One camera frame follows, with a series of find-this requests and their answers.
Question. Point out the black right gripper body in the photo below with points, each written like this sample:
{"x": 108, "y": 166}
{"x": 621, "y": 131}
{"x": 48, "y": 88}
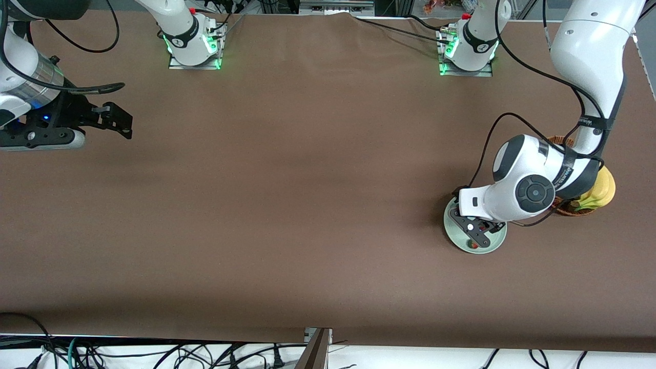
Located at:
{"x": 72, "y": 114}

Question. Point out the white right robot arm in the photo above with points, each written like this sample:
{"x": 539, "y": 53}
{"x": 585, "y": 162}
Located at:
{"x": 179, "y": 25}

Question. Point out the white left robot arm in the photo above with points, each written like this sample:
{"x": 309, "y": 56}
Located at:
{"x": 589, "y": 51}

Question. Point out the light green plate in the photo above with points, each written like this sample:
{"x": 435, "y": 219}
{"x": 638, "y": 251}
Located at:
{"x": 494, "y": 243}

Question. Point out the brown wicker basket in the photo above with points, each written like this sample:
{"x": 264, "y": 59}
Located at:
{"x": 574, "y": 211}

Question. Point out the yellow banana bunch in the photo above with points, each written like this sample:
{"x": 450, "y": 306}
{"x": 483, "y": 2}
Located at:
{"x": 602, "y": 192}

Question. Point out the brown table cloth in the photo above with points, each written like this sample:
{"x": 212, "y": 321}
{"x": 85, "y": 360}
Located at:
{"x": 328, "y": 266}

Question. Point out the orange patterned object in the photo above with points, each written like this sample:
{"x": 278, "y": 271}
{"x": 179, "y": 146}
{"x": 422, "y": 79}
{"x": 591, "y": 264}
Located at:
{"x": 433, "y": 6}

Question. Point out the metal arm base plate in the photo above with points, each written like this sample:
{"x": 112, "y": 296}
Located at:
{"x": 487, "y": 73}
{"x": 177, "y": 64}

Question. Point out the aluminium rail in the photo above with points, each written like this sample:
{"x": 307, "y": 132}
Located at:
{"x": 333, "y": 7}

